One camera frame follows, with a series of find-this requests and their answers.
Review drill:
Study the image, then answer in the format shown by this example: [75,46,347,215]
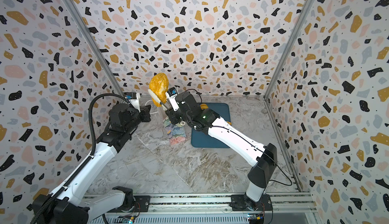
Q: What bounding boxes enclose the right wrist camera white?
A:
[165,87,179,111]

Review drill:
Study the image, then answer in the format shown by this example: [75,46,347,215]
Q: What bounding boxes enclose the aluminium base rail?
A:
[59,193,320,224]

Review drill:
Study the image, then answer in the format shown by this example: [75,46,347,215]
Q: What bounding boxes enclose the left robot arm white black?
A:
[31,103,151,224]

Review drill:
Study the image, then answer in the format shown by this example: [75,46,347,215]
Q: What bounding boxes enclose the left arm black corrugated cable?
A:
[29,93,131,224]

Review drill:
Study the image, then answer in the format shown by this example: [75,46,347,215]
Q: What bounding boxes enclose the small striped bun top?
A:
[200,103,209,110]

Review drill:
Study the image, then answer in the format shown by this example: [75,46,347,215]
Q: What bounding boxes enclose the teal rectangular tray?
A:
[190,102,231,149]

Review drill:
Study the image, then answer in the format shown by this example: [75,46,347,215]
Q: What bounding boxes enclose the floral paper bag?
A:
[151,107,187,146]

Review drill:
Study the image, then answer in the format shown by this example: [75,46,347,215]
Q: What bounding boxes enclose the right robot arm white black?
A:
[160,88,277,211]

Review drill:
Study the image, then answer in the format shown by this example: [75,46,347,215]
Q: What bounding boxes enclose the large sugared oval bread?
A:
[149,73,169,103]

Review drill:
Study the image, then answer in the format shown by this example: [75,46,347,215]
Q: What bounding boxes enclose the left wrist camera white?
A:
[125,92,140,111]

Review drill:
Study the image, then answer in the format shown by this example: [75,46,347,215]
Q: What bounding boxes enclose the metal tongs cream tips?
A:
[148,89,186,126]

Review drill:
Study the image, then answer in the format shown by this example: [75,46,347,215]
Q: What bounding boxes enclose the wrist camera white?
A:
[165,87,179,111]
[125,92,140,111]

